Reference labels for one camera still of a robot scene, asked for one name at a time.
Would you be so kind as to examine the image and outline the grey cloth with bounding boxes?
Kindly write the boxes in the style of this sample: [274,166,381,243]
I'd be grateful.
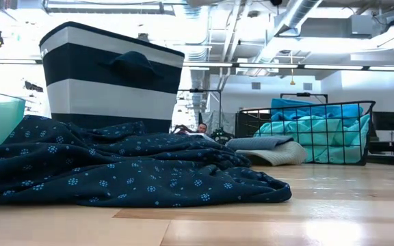
[226,135,295,152]

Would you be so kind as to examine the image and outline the teal cloths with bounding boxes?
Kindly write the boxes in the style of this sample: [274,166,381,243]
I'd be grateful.
[253,114,371,165]

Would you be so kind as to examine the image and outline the person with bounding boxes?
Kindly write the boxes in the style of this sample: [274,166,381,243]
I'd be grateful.
[171,122,215,141]

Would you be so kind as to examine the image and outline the cream knit cloth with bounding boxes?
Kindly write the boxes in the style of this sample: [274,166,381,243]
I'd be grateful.
[236,141,308,167]

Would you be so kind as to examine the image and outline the navy dotted cloth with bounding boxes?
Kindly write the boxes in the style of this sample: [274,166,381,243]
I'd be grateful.
[0,115,293,208]

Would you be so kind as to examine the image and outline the navy white striped hamper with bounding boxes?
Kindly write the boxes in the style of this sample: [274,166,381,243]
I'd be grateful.
[38,20,185,134]

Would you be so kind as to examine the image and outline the black desk monitor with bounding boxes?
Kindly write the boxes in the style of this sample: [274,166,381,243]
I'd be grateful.
[372,111,394,132]

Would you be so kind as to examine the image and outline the silver ventilation duct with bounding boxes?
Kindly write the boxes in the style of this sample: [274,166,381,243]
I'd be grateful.
[254,0,323,66]

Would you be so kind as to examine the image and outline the black wire basket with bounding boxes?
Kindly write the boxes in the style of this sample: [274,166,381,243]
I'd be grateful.
[235,100,377,167]

